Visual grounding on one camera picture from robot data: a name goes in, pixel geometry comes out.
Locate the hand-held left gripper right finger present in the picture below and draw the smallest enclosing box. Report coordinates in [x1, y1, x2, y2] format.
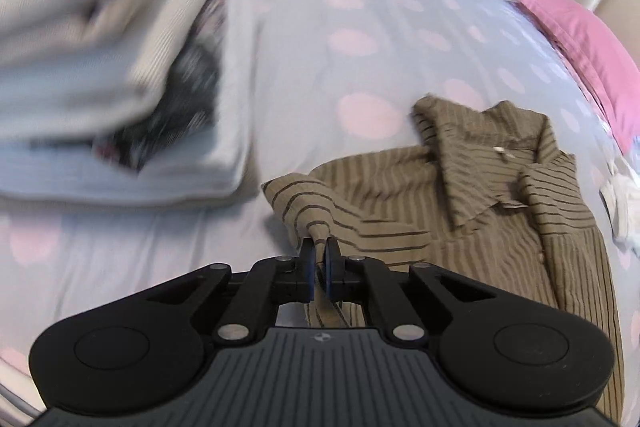
[324, 237, 493, 347]

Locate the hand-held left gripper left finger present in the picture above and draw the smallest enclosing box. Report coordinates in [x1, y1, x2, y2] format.
[145, 237, 318, 347]

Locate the brown striped shirt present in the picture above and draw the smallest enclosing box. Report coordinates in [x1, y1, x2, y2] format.
[261, 94, 626, 427]

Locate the crumpled white clothes pile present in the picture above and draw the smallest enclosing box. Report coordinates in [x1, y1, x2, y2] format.
[599, 157, 640, 255]

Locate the stack of folded clothes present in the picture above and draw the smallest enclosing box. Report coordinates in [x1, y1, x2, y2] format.
[0, 0, 256, 208]

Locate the pink pillow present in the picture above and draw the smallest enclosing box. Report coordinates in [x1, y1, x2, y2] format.
[507, 0, 640, 152]

